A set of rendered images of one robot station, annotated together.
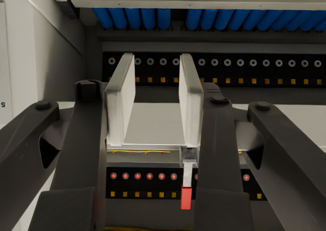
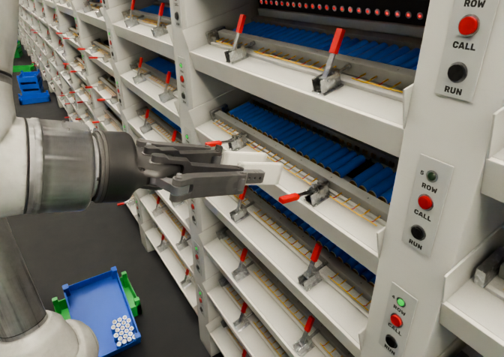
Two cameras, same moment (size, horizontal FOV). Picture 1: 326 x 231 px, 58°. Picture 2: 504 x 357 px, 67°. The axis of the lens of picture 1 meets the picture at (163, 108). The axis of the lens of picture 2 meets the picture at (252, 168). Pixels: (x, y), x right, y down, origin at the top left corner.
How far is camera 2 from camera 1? 46 cm
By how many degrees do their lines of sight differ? 66
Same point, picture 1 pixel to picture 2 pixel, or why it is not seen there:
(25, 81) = (401, 181)
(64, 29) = not seen: hidden behind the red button
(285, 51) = not seen: hidden behind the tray
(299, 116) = (272, 97)
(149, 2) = (348, 190)
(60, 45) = not seen: hidden behind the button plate
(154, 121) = (333, 118)
